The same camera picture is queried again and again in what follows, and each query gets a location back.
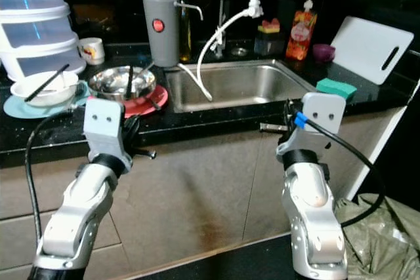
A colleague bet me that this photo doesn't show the white printed mug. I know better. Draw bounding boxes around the white printed mug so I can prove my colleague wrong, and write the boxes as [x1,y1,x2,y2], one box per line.
[79,37,106,66]

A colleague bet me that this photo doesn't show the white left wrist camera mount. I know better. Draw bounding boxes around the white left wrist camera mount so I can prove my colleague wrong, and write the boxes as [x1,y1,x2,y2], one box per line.
[83,98,127,166]

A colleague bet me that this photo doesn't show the red plate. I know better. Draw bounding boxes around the red plate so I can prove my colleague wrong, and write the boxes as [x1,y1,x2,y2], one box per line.
[98,85,169,118]

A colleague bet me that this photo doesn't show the stainless steel bowl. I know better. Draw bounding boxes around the stainless steel bowl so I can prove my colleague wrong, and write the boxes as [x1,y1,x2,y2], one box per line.
[89,66,157,102]

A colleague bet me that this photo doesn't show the small silver tap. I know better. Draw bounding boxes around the small silver tap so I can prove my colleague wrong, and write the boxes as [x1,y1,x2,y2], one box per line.
[176,1,204,21]

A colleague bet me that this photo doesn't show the white ceramic bowl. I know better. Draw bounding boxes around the white ceramic bowl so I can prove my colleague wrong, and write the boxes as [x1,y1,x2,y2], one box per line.
[10,70,87,108]

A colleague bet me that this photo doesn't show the green sponge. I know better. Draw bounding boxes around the green sponge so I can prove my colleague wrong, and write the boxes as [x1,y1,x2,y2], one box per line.
[316,78,358,99]

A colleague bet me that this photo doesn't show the light blue plate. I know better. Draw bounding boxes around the light blue plate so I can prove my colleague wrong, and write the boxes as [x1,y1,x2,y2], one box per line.
[3,90,86,119]

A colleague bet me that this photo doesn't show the stainless steel sink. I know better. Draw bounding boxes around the stainless steel sink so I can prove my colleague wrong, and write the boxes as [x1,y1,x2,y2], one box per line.
[164,59,319,113]

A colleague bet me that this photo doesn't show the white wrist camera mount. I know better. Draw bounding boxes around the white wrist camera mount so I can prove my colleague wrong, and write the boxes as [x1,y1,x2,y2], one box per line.
[83,98,127,166]
[277,92,347,156]

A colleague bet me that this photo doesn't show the grey cylinder with red button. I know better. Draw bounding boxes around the grey cylinder with red button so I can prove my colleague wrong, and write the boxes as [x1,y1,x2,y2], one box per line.
[143,0,180,68]

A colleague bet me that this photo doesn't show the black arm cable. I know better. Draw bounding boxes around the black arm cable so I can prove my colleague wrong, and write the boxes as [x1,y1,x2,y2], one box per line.
[25,111,86,254]
[295,113,387,228]

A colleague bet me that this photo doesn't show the grey counter cabinet front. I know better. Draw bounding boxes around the grey counter cabinet front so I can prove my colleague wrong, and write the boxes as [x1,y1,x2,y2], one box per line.
[0,106,408,277]

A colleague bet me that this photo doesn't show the white faucet hose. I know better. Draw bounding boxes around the white faucet hose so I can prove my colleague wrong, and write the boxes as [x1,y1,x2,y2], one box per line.
[177,0,264,102]

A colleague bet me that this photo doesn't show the black chopstick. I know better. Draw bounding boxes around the black chopstick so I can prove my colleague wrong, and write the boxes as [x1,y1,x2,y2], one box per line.
[126,66,135,100]
[25,64,70,102]

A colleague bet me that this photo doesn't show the red yellow sponge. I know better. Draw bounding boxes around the red yellow sponge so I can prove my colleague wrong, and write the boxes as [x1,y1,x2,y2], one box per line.
[258,19,282,34]

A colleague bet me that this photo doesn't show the dark glass container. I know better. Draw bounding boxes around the dark glass container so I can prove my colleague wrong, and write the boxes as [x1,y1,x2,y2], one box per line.
[253,31,284,56]

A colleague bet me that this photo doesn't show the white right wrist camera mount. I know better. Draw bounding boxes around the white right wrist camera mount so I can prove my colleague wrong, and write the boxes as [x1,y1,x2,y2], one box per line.
[277,92,347,156]

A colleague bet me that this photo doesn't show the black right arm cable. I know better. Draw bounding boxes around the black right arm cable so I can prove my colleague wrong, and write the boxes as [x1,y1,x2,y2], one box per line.
[295,113,387,228]

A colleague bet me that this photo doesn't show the tall chrome faucet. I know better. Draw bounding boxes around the tall chrome faucet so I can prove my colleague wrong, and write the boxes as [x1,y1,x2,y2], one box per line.
[215,0,257,58]

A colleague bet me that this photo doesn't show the orange soap pump bottle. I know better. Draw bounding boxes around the orange soap pump bottle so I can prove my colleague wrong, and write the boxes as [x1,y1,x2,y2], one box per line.
[285,0,319,62]

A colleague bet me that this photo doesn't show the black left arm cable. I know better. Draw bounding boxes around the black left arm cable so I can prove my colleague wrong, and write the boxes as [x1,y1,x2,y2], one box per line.
[25,111,86,254]

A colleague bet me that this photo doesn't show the glass bottle with green cap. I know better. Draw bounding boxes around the glass bottle with green cap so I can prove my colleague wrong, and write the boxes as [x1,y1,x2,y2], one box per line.
[175,0,192,63]

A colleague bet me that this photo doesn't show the white cutting board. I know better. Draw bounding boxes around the white cutting board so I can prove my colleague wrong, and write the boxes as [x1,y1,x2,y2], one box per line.
[330,16,416,85]

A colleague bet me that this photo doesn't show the silver spoon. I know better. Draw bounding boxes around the silver spoon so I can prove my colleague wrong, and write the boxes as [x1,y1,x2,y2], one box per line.
[135,62,156,88]

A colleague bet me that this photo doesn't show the purple cup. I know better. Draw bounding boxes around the purple cup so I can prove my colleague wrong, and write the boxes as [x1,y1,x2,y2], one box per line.
[312,43,337,64]

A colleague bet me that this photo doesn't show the white translucent stacked container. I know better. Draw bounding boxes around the white translucent stacked container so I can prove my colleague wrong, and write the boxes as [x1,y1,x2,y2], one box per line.
[0,0,81,79]

